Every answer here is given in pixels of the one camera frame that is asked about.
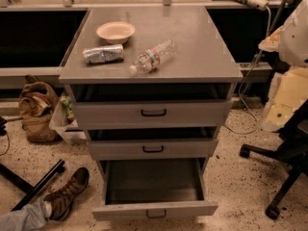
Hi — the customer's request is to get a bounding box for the grey drawer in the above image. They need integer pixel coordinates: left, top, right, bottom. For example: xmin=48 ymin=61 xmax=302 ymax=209
xmin=89 ymin=127 xmax=218 ymax=160
xmin=71 ymin=84 xmax=231 ymax=129
xmin=92 ymin=159 xmax=218 ymax=221

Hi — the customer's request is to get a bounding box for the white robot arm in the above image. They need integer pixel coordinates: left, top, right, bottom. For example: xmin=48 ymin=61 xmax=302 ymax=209
xmin=259 ymin=0 xmax=308 ymax=132

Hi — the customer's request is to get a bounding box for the grey drawer cabinet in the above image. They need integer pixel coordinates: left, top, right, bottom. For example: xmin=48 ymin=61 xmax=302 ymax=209
xmin=60 ymin=6 xmax=243 ymax=176

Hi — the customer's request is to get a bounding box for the black office chair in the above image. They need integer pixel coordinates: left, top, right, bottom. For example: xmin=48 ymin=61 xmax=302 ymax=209
xmin=240 ymin=100 xmax=308 ymax=219

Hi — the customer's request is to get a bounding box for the clear plastic water bottle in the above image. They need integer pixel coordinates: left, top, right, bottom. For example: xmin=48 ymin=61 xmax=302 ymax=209
xmin=129 ymin=39 xmax=177 ymax=76

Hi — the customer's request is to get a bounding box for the beige paper bowl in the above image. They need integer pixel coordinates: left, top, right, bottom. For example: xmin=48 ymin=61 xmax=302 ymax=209
xmin=96 ymin=21 xmax=136 ymax=44

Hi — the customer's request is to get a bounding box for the brown laced shoe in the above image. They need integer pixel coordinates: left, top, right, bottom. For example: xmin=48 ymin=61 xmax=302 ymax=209
xmin=43 ymin=167 xmax=90 ymax=220

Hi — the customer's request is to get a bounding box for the black metal stand leg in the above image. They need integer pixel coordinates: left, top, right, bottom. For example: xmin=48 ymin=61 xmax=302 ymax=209
xmin=0 ymin=160 xmax=64 ymax=211

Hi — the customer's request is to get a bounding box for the blue jeans leg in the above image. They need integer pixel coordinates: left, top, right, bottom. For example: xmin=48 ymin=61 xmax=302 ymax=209
xmin=0 ymin=198 xmax=52 ymax=231

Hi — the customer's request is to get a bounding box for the grey cable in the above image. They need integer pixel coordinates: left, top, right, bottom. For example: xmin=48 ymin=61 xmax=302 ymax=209
xmin=224 ymin=6 xmax=272 ymax=136

